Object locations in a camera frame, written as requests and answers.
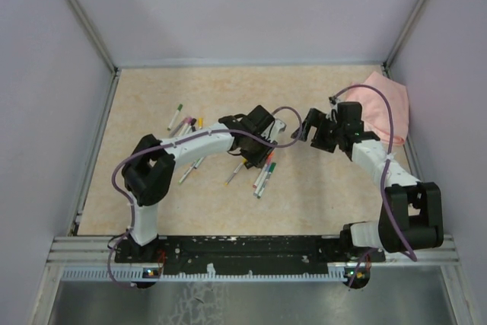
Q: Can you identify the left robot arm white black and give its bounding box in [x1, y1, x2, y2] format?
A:
[121, 105, 286, 262]

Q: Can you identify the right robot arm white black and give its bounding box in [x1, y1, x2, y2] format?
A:
[292, 102, 444, 261]

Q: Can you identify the yellow marker pen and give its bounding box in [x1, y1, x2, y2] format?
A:
[224, 161, 245, 186]

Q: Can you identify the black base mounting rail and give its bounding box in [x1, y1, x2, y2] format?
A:
[114, 235, 368, 276]

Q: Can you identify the lime cap white marker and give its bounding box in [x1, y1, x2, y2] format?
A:
[178, 160, 198, 184]

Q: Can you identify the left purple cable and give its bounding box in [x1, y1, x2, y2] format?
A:
[107, 107, 303, 290]

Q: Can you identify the grey transparent pen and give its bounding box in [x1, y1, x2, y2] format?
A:
[169, 117, 191, 138]

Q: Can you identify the green cap white marker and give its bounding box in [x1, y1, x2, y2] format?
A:
[167, 104, 183, 131]

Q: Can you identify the grey slotted cable duct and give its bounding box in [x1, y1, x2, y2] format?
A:
[61, 266, 348, 283]

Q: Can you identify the pink cap paint marker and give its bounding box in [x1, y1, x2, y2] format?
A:
[253, 159, 270, 189]

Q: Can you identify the blue cap white marker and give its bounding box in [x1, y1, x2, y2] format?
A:
[194, 157, 205, 169]

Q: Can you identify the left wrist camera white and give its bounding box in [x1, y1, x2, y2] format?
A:
[269, 118, 287, 141]

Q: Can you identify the pink cap white marker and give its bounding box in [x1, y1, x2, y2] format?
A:
[178, 117, 193, 136]

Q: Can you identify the pink cloth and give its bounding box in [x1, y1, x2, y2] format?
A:
[345, 72, 409, 146]

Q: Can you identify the black cap white marker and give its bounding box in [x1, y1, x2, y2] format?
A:
[187, 119, 196, 133]

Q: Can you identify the dark green cap marker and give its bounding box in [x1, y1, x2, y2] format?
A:
[257, 162, 276, 199]

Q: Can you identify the black orange highlighter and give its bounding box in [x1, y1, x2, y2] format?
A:
[244, 151, 273, 169]

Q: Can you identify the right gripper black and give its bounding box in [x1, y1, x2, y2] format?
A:
[291, 108, 344, 153]

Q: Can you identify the lilac cap paint marker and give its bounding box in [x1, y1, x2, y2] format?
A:
[253, 163, 275, 196]

